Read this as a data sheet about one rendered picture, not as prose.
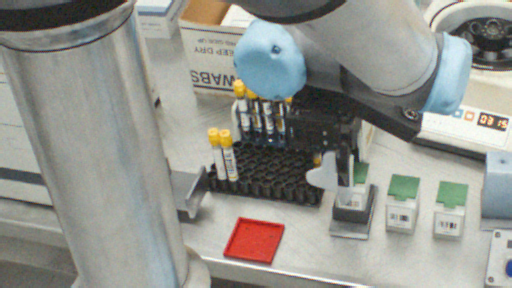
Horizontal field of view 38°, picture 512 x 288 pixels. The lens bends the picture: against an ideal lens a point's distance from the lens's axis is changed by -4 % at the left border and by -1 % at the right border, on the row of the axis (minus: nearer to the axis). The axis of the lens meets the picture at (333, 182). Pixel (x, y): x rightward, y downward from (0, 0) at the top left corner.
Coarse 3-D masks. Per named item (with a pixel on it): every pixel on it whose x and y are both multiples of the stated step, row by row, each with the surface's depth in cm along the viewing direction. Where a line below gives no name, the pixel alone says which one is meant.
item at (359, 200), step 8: (368, 176) 101; (360, 184) 99; (368, 184) 102; (360, 192) 99; (368, 192) 103; (336, 200) 101; (352, 200) 100; (360, 200) 100; (344, 208) 102; (352, 208) 102; (360, 208) 101
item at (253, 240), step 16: (240, 224) 105; (256, 224) 105; (272, 224) 104; (240, 240) 103; (256, 240) 103; (272, 240) 103; (224, 256) 102; (240, 256) 101; (256, 256) 101; (272, 256) 101
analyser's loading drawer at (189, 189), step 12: (168, 168) 107; (204, 168) 105; (180, 180) 107; (192, 180) 106; (204, 180) 106; (180, 192) 105; (192, 192) 102; (204, 192) 107; (180, 204) 103; (192, 204) 103; (192, 216) 104
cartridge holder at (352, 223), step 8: (376, 192) 107; (368, 200) 103; (376, 200) 107; (336, 208) 102; (368, 208) 102; (336, 216) 103; (344, 216) 103; (352, 216) 102; (360, 216) 102; (368, 216) 102; (336, 224) 103; (344, 224) 103; (352, 224) 103; (360, 224) 103; (368, 224) 103; (336, 232) 103; (344, 232) 102; (352, 232) 102; (360, 232) 102; (368, 232) 102
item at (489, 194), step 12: (492, 156) 98; (504, 156) 98; (492, 168) 97; (504, 168) 97; (492, 180) 98; (504, 180) 97; (480, 192) 106; (492, 192) 99; (504, 192) 99; (480, 204) 105; (492, 204) 101; (504, 204) 100; (480, 216) 103; (492, 216) 103; (504, 216) 102; (480, 228) 102; (492, 228) 102; (504, 228) 102
